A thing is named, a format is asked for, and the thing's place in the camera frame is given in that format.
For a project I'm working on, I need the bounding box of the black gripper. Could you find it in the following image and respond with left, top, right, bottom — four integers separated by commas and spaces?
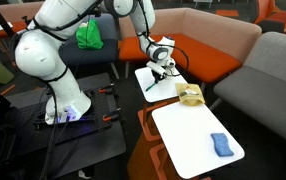
152, 66, 175, 84

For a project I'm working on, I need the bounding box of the green pen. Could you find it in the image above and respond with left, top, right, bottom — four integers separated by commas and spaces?
144, 81, 159, 92

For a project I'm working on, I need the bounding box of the yellow paper pouch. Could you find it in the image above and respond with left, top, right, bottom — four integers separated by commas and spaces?
175, 82, 206, 108

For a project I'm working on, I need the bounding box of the black orange bar clamp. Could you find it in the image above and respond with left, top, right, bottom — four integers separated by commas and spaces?
97, 83, 118, 95
101, 107, 123, 123

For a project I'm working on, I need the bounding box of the orange cushioned sofa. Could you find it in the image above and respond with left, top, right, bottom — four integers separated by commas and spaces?
117, 7, 263, 85

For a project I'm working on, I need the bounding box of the dark blue chair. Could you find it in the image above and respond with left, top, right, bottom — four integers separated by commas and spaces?
57, 13, 121, 80

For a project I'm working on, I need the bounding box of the green bag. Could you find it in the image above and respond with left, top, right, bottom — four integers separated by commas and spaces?
75, 18, 105, 51

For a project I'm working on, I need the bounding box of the blue sponge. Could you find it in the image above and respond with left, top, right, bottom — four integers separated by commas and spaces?
210, 132, 235, 158

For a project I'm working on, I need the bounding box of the orange ottoman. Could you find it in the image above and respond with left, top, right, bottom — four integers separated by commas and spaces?
215, 9, 240, 19

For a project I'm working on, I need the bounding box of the black robot cart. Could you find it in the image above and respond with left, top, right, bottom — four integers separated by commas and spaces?
0, 72, 128, 180

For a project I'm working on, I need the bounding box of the gray sofa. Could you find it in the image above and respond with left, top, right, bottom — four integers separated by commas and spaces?
212, 31, 286, 162

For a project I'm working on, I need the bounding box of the orange armchair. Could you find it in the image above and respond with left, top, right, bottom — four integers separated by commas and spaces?
253, 0, 286, 35

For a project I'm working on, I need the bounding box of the tan orange bench sofa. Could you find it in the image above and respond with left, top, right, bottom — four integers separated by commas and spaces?
0, 1, 46, 40

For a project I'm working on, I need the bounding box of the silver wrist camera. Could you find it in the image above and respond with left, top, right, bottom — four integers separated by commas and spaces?
145, 60, 167, 77

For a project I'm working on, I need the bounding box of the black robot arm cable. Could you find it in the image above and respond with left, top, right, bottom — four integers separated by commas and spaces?
134, 0, 190, 78

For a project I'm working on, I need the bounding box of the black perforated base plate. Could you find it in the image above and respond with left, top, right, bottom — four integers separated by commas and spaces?
32, 84, 121, 146

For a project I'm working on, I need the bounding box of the black base cable bundle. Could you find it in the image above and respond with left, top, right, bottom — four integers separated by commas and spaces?
37, 83, 72, 180

